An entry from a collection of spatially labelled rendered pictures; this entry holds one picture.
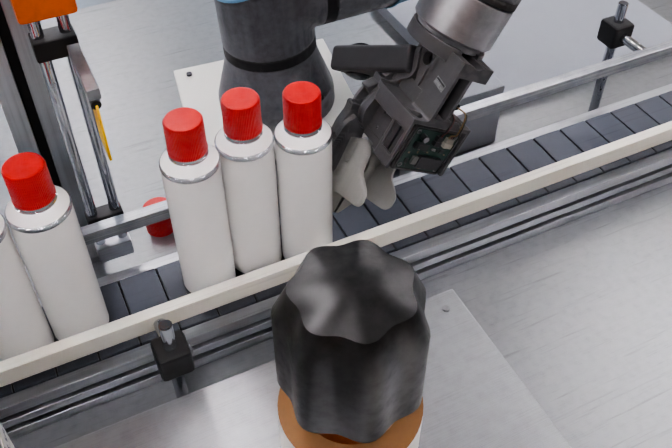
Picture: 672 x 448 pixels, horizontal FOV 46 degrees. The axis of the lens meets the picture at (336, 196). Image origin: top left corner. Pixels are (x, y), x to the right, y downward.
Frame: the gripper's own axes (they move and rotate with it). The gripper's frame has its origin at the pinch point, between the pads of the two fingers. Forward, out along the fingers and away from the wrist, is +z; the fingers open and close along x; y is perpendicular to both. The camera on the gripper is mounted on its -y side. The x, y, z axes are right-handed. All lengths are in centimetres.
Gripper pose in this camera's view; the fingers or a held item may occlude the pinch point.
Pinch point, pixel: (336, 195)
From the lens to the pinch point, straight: 79.8
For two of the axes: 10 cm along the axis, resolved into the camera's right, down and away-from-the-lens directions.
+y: 4.4, 6.3, -6.4
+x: 7.8, 0.9, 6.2
